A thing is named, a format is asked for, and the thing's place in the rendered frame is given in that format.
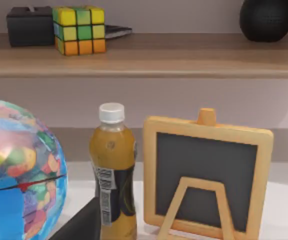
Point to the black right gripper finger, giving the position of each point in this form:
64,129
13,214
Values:
84,222

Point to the colourful globe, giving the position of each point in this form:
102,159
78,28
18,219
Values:
16,170

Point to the grey folded flat object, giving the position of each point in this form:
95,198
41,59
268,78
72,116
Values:
117,31

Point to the orange juice bottle white cap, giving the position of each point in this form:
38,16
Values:
114,150

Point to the wooden shelf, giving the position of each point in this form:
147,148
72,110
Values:
144,57

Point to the black box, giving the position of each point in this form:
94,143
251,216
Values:
29,27

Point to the wooden framed blackboard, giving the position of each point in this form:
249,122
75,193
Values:
204,172

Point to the yellow green orange puzzle cube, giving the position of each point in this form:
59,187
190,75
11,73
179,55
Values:
79,30

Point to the black round textured vase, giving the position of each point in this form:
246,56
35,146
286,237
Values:
266,20

